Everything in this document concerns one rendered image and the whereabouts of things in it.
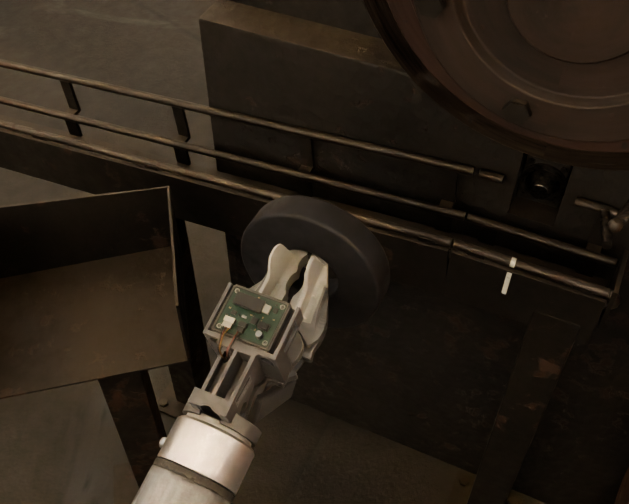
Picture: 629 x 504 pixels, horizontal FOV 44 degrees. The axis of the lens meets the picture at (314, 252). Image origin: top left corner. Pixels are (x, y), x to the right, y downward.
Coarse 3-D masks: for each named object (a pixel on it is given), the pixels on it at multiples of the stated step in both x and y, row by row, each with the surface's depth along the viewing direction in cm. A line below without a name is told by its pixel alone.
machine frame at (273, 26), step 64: (256, 0) 102; (320, 0) 98; (256, 64) 102; (320, 64) 98; (384, 64) 94; (256, 128) 111; (320, 128) 105; (384, 128) 100; (448, 128) 96; (320, 192) 114; (512, 192) 99; (576, 192) 94; (576, 256) 101; (384, 320) 129; (448, 320) 122; (512, 320) 115; (320, 384) 153; (384, 384) 143; (448, 384) 134; (576, 384) 119; (448, 448) 149; (576, 448) 131
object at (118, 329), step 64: (128, 192) 101; (0, 256) 105; (64, 256) 107; (128, 256) 109; (0, 320) 103; (64, 320) 102; (128, 320) 102; (0, 384) 97; (64, 384) 96; (128, 384) 110; (128, 448) 123
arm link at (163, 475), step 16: (160, 464) 64; (176, 464) 63; (144, 480) 64; (160, 480) 62; (176, 480) 62; (192, 480) 62; (208, 480) 62; (144, 496) 62; (160, 496) 62; (176, 496) 62; (192, 496) 62; (208, 496) 62; (224, 496) 63
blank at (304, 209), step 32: (256, 224) 76; (288, 224) 74; (320, 224) 72; (352, 224) 73; (256, 256) 79; (320, 256) 75; (352, 256) 73; (384, 256) 75; (352, 288) 76; (384, 288) 76; (352, 320) 79
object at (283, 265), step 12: (276, 252) 72; (288, 252) 75; (300, 252) 76; (276, 264) 73; (288, 264) 75; (300, 264) 76; (276, 276) 74; (288, 276) 75; (264, 288) 72; (276, 288) 75; (288, 288) 76
